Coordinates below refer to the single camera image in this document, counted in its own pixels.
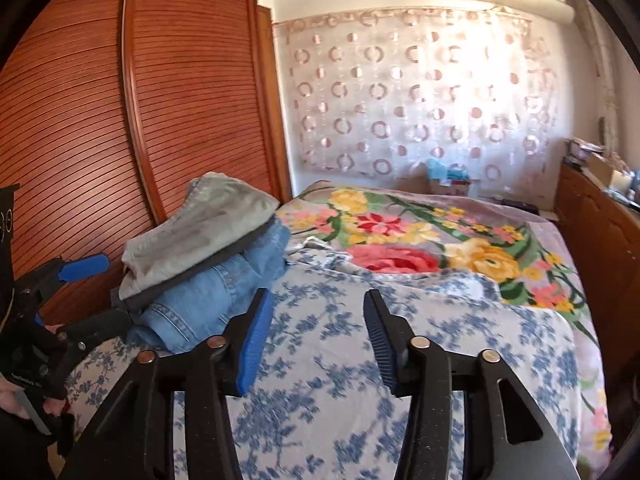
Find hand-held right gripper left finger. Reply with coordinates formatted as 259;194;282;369
60;287;275;480

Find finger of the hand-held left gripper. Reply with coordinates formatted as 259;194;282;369
49;307;132;361
20;254;110;306

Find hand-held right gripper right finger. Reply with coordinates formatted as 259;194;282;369
363;289;581;480

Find grey-green pants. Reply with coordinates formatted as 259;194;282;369
120;171;281;301

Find folded dark grey pants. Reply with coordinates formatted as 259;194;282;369
112;217;278;311

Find person's left hand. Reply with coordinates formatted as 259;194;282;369
0;378;31;421

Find folded blue denim jeans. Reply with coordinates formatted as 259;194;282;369
117;220;292;356

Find blue floral bed sheet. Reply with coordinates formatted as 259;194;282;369
65;247;583;480

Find pink floral blanket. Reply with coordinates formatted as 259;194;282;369
275;181;613;461

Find blue plastic bag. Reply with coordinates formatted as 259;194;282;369
426;157;471;181

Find wooden slatted wardrobe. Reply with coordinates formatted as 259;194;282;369
0;0;293;311

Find wooden low cabinet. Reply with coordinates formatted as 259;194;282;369
555;160;640;386

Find circle-patterned sheer curtain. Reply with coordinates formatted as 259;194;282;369
272;7;561;183

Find pile of papers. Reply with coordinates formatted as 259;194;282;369
565;137;601;161

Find open cardboard box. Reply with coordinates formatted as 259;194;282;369
585;152;626;186

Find beige window curtain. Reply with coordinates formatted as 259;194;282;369
570;0;621;156

